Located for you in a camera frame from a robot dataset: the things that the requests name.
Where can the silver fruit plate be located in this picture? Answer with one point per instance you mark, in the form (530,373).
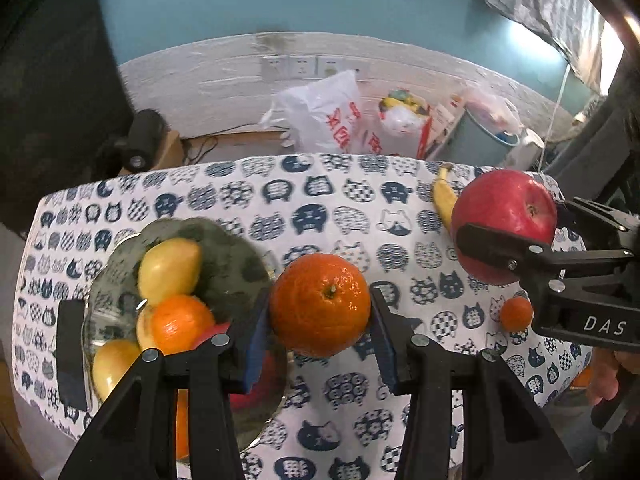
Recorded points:
(232,274)

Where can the yellow-green pear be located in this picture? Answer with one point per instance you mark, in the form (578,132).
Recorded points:
(170,268)

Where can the yellow banana at back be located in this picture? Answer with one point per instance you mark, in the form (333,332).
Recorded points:
(444,197)

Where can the black cylindrical speaker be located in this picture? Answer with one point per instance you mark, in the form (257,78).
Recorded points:
(145,136)

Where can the small mandarin at left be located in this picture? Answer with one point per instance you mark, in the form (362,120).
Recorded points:
(320,305)

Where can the small mandarin orange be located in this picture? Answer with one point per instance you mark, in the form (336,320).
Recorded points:
(516,314)

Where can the person's right hand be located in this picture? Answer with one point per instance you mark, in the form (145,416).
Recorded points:
(605,365)

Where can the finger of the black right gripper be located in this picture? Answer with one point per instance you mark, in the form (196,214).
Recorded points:
(500,249)
(594,221)

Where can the large red apple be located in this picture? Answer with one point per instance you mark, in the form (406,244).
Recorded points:
(507,200)

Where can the red white bag with items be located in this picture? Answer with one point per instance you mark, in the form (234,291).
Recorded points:
(405,124)

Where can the large orange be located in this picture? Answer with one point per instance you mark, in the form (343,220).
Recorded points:
(178,322)

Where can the teal round bin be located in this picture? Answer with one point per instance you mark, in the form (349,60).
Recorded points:
(471,143)

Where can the clear plastic bag on bin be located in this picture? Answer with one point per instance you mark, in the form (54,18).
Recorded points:
(494,113)

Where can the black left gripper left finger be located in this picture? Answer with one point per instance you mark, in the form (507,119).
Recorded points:
(133,435)

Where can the white wall sockets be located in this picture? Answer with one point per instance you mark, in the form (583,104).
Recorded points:
(277,67)

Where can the white kettle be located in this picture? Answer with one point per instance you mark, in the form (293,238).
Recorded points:
(526,153)

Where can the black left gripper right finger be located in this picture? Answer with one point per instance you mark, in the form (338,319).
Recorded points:
(505,433)

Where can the white plastic bag red text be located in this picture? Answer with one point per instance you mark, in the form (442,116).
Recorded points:
(326,116)

